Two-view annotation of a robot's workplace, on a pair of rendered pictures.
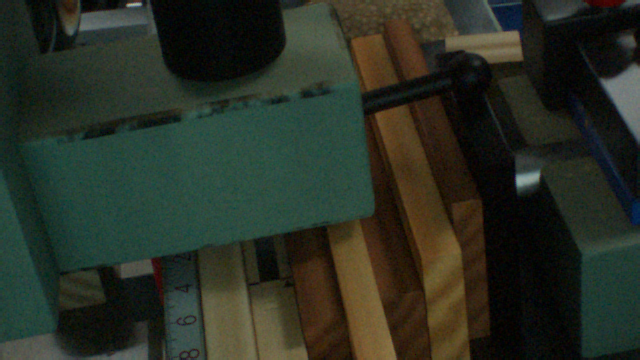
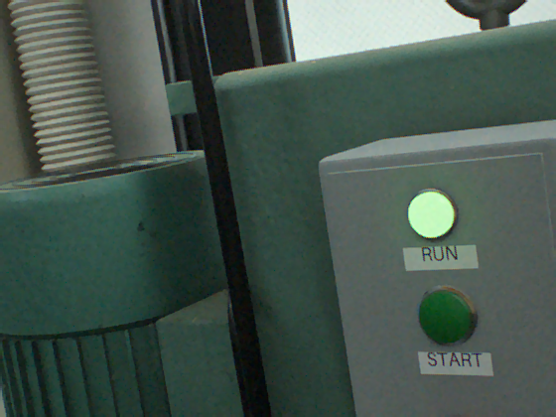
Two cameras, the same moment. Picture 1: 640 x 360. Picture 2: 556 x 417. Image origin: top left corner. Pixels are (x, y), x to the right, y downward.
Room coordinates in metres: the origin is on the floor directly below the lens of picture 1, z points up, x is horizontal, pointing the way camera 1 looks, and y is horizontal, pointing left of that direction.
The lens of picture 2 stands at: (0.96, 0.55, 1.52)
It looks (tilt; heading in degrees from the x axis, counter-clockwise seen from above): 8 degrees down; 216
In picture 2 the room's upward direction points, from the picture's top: 9 degrees counter-clockwise
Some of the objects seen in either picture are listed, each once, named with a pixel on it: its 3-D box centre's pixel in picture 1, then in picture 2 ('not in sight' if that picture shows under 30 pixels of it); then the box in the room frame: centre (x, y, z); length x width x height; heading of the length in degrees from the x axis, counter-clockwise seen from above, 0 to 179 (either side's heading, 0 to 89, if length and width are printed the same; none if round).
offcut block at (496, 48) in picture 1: (485, 76); not in sight; (0.58, -0.10, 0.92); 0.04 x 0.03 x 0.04; 83
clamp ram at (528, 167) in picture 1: (542, 172); not in sight; (0.45, -0.10, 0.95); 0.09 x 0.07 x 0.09; 3
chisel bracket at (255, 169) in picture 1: (198, 148); not in sight; (0.45, 0.05, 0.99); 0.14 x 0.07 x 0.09; 93
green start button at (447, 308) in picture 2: not in sight; (444, 317); (0.61, 0.36, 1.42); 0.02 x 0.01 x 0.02; 93
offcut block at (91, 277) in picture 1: (65, 261); not in sight; (0.60, 0.17, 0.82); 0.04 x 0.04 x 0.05; 2
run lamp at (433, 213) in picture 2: not in sight; (430, 214); (0.61, 0.36, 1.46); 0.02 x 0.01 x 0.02; 93
